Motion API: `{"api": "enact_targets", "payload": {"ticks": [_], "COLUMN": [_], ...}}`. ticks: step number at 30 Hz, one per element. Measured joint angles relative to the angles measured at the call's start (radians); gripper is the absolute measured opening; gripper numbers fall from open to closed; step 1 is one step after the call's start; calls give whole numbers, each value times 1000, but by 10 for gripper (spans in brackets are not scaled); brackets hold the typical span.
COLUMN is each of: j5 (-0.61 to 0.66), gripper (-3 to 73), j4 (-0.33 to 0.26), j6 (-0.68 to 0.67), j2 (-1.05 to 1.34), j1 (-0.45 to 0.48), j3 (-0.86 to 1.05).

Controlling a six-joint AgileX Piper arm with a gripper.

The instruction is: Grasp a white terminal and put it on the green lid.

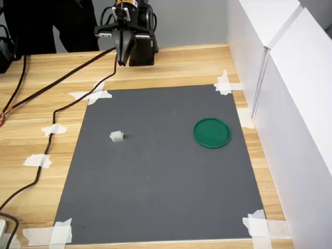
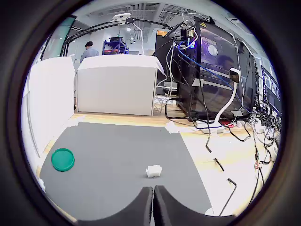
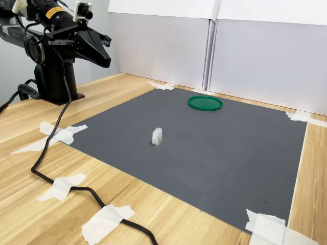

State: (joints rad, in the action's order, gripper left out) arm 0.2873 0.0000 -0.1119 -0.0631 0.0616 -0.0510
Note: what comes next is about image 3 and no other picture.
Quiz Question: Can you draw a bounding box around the small white plastic terminal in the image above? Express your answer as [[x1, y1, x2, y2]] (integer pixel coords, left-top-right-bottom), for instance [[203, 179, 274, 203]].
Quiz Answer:
[[151, 127, 164, 146]]

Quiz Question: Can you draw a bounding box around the dark grey mat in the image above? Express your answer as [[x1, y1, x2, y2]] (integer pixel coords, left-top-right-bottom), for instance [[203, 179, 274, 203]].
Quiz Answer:
[[67, 87, 308, 234]]

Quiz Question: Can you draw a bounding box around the small white camera box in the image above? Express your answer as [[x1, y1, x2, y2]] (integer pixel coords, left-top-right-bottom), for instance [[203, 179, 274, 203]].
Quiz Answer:
[[73, 1, 94, 24]]

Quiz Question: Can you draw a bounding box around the white partition panel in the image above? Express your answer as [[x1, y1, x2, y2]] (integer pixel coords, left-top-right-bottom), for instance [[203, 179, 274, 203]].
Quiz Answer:
[[207, 0, 327, 117], [108, 0, 214, 90]]

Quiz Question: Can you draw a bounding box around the round green lid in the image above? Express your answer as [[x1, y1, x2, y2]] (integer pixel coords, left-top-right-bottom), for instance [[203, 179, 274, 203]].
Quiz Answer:
[[188, 95, 223, 112]]

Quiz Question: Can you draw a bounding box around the white tape over cable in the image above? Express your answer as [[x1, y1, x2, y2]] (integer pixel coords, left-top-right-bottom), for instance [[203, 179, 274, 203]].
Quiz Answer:
[[37, 173, 87, 202], [81, 204, 136, 245]]

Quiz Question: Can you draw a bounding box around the white tape patch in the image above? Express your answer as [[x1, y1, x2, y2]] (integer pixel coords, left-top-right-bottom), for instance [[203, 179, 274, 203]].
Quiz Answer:
[[285, 110, 327, 128], [244, 208, 320, 245], [10, 121, 89, 155], [147, 81, 177, 91]]

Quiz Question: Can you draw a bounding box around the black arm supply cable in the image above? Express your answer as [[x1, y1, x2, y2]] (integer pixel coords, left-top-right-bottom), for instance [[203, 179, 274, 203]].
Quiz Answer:
[[0, 78, 43, 114]]

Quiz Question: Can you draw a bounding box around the thin black camera cable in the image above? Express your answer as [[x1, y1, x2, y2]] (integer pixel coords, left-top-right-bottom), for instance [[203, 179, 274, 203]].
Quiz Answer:
[[31, 25, 159, 245]]

